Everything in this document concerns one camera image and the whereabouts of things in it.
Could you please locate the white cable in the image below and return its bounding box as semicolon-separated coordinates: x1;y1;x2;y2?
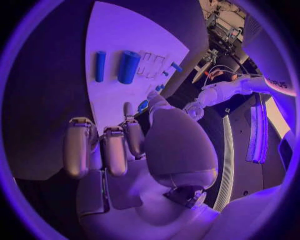
203;64;262;88

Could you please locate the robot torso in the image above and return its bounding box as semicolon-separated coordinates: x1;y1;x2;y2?
196;91;295;213

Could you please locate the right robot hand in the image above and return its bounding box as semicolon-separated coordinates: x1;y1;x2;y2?
62;90;222;240

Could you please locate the white task board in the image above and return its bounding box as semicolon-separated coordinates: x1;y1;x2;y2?
84;0;190;137

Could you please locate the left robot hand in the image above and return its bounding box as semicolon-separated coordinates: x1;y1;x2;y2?
183;102;207;121

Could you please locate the thin blue cylinder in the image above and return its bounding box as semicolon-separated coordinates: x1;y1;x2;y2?
94;50;107;83

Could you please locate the thick blue cylinder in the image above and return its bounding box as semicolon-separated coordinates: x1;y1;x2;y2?
116;50;142;85

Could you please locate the glowing light bar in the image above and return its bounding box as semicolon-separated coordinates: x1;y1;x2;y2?
244;93;270;165

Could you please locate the cluttered workshop rack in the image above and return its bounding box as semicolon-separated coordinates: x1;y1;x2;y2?
203;2;247;57

